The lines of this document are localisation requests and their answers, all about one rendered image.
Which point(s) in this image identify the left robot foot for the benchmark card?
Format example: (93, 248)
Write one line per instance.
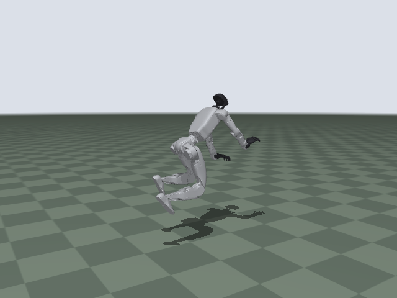
(159, 183)

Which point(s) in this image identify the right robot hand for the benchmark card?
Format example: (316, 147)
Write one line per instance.
(251, 140)

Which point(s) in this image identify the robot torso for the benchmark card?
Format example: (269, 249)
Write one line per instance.
(201, 128)

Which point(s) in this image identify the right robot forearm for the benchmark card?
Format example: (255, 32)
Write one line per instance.
(241, 140)

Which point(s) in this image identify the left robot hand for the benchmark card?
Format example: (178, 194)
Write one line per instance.
(222, 156)

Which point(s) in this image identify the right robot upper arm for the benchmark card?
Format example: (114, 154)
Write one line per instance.
(223, 115)

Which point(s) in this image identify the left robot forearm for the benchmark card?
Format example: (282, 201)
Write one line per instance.
(211, 149)

